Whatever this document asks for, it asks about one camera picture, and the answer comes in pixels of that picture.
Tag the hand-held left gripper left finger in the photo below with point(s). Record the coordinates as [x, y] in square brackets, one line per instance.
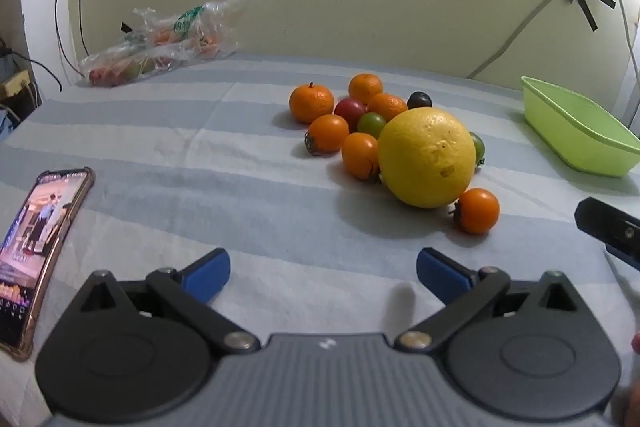
[210, 274]

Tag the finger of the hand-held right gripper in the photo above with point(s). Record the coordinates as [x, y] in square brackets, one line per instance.
[610, 224]

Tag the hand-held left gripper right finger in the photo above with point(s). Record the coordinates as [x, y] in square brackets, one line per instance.
[440, 274]

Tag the orange cherry tomato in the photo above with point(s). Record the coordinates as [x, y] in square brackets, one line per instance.
[477, 210]
[327, 133]
[360, 155]

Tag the light green plastic basket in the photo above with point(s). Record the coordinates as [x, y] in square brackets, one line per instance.
[575, 132]

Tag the large yellow grapefruit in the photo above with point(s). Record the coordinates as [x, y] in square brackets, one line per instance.
[426, 158]

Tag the green cherry tomato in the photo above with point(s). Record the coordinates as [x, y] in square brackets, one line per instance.
[478, 147]
[371, 124]

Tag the dark purple cherry tomato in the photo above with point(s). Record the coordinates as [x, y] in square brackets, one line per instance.
[419, 100]

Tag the orange tangerine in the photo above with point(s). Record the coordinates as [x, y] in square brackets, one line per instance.
[365, 88]
[387, 106]

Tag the red cherry tomato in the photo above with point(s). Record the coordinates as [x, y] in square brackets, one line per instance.
[350, 108]

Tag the striped bed sheet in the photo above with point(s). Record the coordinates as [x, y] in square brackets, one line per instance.
[200, 207]

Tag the clear plastic bag of produce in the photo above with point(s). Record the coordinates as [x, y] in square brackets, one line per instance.
[165, 42]

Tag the beige extension socket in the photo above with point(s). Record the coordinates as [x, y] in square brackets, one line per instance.
[15, 83]

